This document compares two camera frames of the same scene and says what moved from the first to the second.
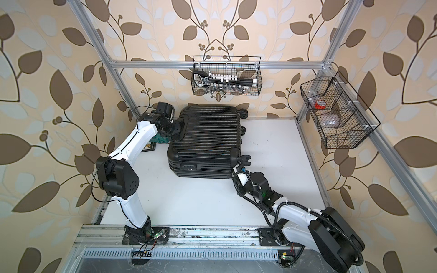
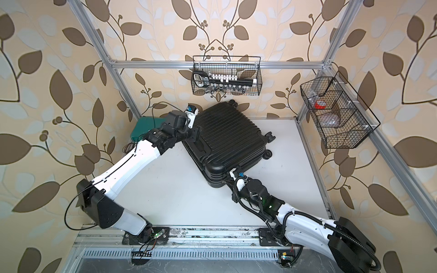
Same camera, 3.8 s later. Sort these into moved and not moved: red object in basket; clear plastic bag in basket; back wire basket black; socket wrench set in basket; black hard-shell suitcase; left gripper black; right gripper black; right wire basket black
Moved: right gripper black; left gripper black; black hard-shell suitcase
Not moved: right wire basket black; red object in basket; socket wrench set in basket; clear plastic bag in basket; back wire basket black
